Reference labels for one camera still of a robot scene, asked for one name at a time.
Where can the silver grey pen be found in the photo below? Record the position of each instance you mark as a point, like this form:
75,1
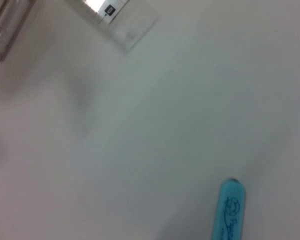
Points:
5,32

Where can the blue teal scissors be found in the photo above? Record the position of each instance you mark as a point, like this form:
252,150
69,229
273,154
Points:
230,212

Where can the clear plastic ruler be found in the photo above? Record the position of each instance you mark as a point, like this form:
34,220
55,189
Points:
125,25

